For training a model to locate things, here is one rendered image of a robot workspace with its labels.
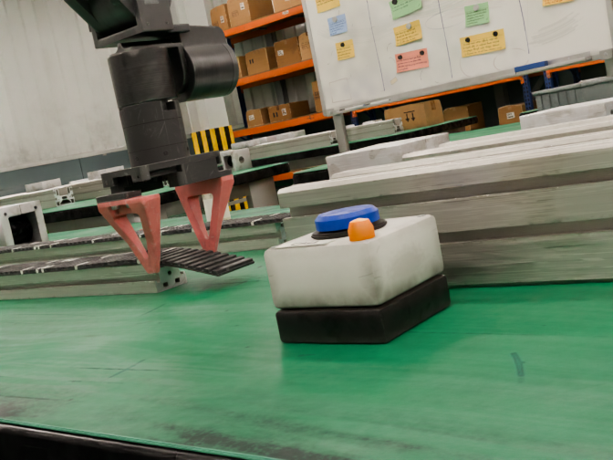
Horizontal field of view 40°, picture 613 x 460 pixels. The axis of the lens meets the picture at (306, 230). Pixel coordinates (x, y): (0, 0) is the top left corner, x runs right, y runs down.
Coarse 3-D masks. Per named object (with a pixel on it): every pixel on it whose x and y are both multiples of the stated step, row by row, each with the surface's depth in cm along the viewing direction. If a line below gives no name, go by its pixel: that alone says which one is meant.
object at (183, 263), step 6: (204, 252) 81; (210, 252) 81; (216, 252) 81; (186, 258) 79; (192, 258) 80; (198, 258) 79; (204, 258) 79; (174, 264) 78; (180, 264) 78; (186, 264) 77
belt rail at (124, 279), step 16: (48, 272) 91; (64, 272) 90; (80, 272) 88; (96, 272) 86; (112, 272) 85; (128, 272) 83; (144, 272) 82; (160, 272) 81; (176, 272) 83; (0, 288) 99; (16, 288) 97; (32, 288) 94; (48, 288) 92; (64, 288) 90; (80, 288) 88; (96, 288) 87; (112, 288) 85; (128, 288) 84; (144, 288) 82; (160, 288) 81
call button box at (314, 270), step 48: (336, 240) 49; (384, 240) 48; (432, 240) 52; (288, 288) 50; (336, 288) 48; (384, 288) 47; (432, 288) 51; (288, 336) 51; (336, 336) 49; (384, 336) 47
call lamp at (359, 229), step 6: (354, 222) 47; (360, 222) 47; (366, 222) 47; (348, 228) 47; (354, 228) 47; (360, 228) 47; (366, 228) 47; (372, 228) 47; (348, 234) 47; (354, 234) 47; (360, 234) 47; (366, 234) 47; (372, 234) 47; (354, 240) 47; (360, 240) 47
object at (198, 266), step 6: (210, 258) 79; (216, 258) 79; (222, 258) 79; (228, 258) 79; (192, 264) 77; (198, 264) 77; (204, 264) 77; (210, 264) 77; (192, 270) 77; (198, 270) 76
